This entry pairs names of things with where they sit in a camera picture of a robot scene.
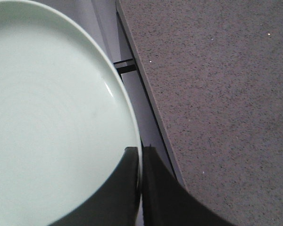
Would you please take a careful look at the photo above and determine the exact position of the light green round plate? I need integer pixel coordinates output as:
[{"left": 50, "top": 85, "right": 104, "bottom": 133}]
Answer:
[{"left": 0, "top": 0, "right": 142, "bottom": 226}]

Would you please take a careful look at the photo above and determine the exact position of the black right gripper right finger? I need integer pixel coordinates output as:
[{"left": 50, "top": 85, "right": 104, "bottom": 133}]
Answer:
[{"left": 142, "top": 146, "right": 232, "bottom": 226}]

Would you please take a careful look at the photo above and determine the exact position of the grey kitchen island cabinet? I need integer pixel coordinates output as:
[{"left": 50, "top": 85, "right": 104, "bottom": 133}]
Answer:
[{"left": 91, "top": 0, "right": 184, "bottom": 185}]

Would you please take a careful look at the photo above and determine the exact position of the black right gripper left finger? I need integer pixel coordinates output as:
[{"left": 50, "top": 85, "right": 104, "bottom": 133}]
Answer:
[{"left": 51, "top": 147, "right": 139, "bottom": 226}]

